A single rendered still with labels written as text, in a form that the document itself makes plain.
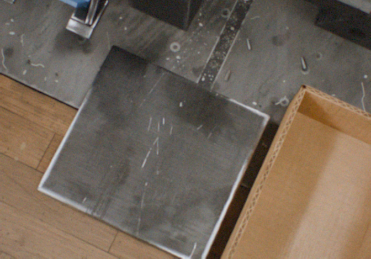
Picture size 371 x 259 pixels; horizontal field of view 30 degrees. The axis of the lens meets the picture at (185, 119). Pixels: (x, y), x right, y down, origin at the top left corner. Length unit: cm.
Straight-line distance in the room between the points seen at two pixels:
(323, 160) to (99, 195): 22
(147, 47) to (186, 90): 7
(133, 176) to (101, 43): 15
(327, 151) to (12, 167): 31
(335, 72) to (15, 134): 33
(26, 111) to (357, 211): 34
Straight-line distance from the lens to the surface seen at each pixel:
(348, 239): 68
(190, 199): 65
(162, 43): 71
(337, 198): 69
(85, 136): 66
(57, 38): 72
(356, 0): 67
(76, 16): 63
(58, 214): 67
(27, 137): 69
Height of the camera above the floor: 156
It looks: 75 degrees down
